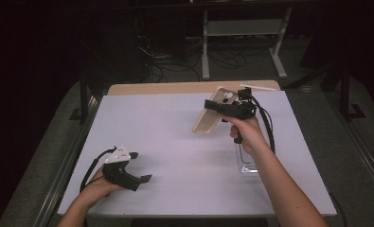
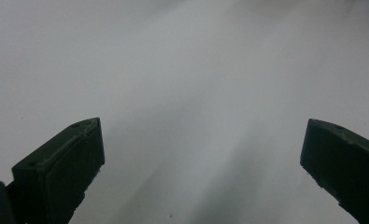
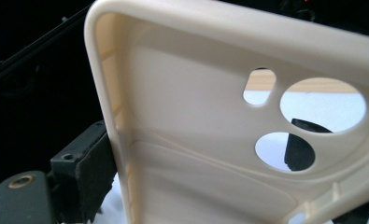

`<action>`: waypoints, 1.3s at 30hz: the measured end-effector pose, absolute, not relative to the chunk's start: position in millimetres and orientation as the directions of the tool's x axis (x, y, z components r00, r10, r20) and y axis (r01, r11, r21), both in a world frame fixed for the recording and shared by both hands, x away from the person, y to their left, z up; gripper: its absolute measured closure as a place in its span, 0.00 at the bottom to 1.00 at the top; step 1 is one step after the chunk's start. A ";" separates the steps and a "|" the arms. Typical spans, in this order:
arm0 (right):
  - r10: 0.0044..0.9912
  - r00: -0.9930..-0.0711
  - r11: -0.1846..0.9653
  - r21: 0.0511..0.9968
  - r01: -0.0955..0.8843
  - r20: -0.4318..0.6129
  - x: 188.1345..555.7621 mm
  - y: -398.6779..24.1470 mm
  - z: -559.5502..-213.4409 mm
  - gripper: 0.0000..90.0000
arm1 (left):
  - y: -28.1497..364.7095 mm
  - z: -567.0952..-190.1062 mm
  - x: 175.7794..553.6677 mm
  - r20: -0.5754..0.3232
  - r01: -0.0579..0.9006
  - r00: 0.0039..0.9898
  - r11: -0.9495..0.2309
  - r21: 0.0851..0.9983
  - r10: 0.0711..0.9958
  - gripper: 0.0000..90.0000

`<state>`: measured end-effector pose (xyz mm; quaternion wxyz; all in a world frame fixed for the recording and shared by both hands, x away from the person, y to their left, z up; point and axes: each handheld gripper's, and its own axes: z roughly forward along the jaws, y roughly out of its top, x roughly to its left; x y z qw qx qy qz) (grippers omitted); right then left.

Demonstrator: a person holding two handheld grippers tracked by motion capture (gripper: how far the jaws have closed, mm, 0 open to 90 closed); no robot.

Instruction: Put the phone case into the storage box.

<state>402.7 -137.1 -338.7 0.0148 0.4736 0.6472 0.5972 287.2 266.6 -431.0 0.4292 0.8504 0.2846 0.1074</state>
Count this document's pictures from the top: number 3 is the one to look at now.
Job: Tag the beige painted phone case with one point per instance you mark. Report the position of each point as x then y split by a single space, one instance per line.
188 109

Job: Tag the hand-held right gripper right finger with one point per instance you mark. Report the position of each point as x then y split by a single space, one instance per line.
297 155

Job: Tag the black stand bar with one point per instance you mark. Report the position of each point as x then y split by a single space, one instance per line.
32 46

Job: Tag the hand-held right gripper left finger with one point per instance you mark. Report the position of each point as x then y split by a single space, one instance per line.
79 174

